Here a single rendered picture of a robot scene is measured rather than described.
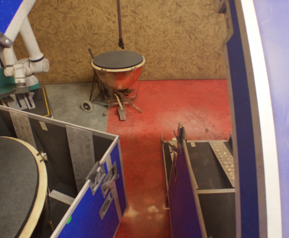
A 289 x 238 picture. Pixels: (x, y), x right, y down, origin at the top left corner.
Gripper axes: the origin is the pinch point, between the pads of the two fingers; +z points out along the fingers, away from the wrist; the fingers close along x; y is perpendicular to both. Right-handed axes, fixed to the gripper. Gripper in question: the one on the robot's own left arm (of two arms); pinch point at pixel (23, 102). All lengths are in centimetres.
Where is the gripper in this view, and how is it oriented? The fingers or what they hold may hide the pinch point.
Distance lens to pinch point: 194.6
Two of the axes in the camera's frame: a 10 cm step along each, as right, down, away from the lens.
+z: 0.4, 9.7, 2.3
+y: 3.6, 2.0, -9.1
